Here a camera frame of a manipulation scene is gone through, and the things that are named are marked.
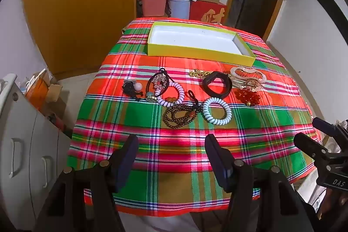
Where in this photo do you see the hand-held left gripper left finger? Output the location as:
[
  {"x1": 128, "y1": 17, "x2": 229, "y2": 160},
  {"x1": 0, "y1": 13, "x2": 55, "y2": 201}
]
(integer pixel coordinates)
[{"x1": 34, "y1": 134, "x2": 140, "y2": 232}]

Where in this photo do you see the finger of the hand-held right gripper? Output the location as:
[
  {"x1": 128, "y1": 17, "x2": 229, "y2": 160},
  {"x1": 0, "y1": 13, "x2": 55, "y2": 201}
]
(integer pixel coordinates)
[
  {"x1": 294, "y1": 133, "x2": 331, "y2": 161},
  {"x1": 312, "y1": 117, "x2": 340, "y2": 138}
]

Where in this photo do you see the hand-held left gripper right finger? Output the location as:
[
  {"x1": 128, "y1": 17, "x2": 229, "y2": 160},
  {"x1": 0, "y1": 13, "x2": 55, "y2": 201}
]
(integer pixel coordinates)
[{"x1": 204, "y1": 134, "x2": 316, "y2": 232}]

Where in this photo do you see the white spiral hair tie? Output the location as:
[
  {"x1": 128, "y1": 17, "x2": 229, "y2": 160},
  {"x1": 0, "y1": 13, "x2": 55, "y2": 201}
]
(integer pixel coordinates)
[{"x1": 202, "y1": 97, "x2": 232, "y2": 126}]

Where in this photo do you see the black hair tie round charm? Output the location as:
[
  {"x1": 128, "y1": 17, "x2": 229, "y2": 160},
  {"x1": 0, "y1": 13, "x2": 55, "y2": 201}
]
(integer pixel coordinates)
[{"x1": 146, "y1": 67, "x2": 176, "y2": 103}]

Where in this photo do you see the black wristband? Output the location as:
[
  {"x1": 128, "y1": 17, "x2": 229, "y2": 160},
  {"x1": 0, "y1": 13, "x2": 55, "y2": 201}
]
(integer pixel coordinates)
[{"x1": 202, "y1": 72, "x2": 233, "y2": 99}]

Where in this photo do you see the red bead bracelet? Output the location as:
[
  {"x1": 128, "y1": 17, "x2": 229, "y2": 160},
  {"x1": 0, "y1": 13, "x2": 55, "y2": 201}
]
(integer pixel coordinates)
[{"x1": 234, "y1": 87, "x2": 260, "y2": 107}]

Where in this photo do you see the black hair tie with pompoms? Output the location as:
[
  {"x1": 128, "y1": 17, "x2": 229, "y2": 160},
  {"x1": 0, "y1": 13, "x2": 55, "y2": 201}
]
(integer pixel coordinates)
[{"x1": 122, "y1": 80, "x2": 143, "y2": 101}]

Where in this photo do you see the rhinestone hair clip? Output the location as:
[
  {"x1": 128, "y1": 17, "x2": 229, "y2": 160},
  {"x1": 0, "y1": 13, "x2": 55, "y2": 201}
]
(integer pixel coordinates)
[{"x1": 151, "y1": 75, "x2": 167, "y2": 91}]

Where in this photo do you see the clear hair claw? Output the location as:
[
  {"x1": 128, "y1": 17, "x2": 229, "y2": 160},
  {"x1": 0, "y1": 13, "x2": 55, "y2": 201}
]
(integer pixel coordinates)
[{"x1": 231, "y1": 66, "x2": 266, "y2": 92}]

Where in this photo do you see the yellow cardboard box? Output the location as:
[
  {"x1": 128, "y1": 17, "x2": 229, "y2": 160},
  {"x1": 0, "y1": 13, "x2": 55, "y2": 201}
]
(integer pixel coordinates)
[{"x1": 147, "y1": 21, "x2": 256, "y2": 67}]

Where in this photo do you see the red green plaid tablecloth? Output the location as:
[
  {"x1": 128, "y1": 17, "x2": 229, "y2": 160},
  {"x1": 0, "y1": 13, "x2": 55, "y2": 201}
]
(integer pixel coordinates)
[{"x1": 68, "y1": 17, "x2": 320, "y2": 215}]

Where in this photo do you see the white cabinet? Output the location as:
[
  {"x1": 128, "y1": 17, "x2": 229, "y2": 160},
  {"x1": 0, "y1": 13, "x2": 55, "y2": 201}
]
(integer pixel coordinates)
[{"x1": 0, "y1": 73, "x2": 72, "y2": 211}]

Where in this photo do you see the orange bag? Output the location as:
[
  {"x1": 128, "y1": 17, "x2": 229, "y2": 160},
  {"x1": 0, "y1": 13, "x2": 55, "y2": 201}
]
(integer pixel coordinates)
[{"x1": 26, "y1": 74, "x2": 51, "y2": 110}]

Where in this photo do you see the brown wooden door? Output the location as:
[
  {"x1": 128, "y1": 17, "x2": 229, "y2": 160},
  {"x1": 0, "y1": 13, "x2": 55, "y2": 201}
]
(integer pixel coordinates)
[{"x1": 261, "y1": 0, "x2": 293, "y2": 41}]

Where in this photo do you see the red gift box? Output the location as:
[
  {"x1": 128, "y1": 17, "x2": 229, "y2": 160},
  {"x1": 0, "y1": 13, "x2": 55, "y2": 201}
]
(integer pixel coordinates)
[{"x1": 189, "y1": 0, "x2": 227, "y2": 24}]

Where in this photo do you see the blue bucket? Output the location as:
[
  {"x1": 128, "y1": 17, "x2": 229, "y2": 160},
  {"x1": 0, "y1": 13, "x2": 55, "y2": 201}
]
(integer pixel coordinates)
[{"x1": 168, "y1": 0, "x2": 191, "y2": 20}]

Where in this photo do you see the pink plastic bin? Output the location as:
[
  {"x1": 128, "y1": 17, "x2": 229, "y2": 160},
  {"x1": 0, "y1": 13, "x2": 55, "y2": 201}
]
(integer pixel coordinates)
[{"x1": 139, "y1": 0, "x2": 168, "y2": 18}]

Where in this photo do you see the wooden wardrobe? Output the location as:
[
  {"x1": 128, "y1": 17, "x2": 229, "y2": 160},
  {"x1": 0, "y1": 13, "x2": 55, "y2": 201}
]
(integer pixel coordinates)
[{"x1": 21, "y1": 0, "x2": 138, "y2": 79}]

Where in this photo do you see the brown bead necklace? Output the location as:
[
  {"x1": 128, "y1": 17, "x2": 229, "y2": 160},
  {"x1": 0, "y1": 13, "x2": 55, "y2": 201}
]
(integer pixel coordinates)
[{"x1": 163, "y1": 90, "x2": 203, "y2": 129}]

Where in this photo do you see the purple spiral hair tie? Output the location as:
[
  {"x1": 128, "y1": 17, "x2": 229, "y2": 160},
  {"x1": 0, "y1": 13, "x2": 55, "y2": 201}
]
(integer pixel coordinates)
[{"x1": 157, "y1": 82, "x2": 186, "y2": 107}]

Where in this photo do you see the gold chain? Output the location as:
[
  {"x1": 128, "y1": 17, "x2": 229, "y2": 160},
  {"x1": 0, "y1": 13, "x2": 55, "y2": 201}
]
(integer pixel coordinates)
[{"x1": 189, "y1": 70, "x2": 210, "y2": 78}]

